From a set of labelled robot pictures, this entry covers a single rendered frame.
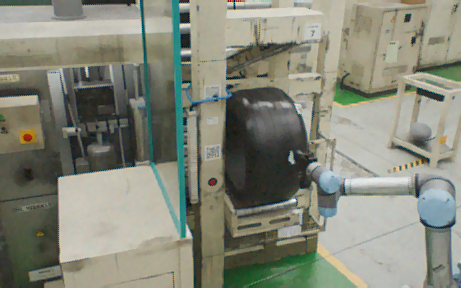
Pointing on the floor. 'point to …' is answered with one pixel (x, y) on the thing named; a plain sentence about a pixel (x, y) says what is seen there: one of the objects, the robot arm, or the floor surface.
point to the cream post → (211, 263)
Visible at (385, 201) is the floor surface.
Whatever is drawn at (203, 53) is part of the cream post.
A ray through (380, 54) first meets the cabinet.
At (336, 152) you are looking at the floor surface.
